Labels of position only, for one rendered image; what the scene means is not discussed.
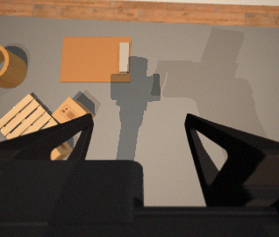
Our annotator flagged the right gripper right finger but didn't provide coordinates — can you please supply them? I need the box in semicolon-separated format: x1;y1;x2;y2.
184;113;279;206

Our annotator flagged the brown cylinder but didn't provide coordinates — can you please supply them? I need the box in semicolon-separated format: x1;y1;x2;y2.
0;46;27;89

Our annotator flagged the small wooden pallet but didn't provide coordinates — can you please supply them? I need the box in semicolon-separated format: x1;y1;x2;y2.
0;93;60;139

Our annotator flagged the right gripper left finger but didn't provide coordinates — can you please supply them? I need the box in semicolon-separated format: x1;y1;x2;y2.
0;113;94;160

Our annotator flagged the brown cardboard carton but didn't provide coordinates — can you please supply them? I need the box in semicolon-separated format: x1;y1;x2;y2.
52;97;95;123

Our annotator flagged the tan cardboard carton with label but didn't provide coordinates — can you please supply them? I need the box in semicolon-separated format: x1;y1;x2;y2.
51;141;73;160

